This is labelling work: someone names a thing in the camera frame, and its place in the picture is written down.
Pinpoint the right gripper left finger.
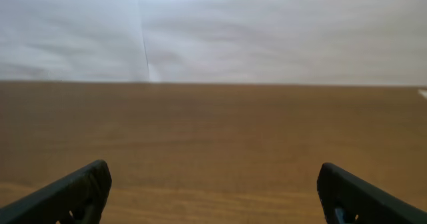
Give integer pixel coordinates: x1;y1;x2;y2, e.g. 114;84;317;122
0;159;112;224

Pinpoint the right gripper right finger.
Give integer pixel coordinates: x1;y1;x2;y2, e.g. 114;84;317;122
316;162;427;224

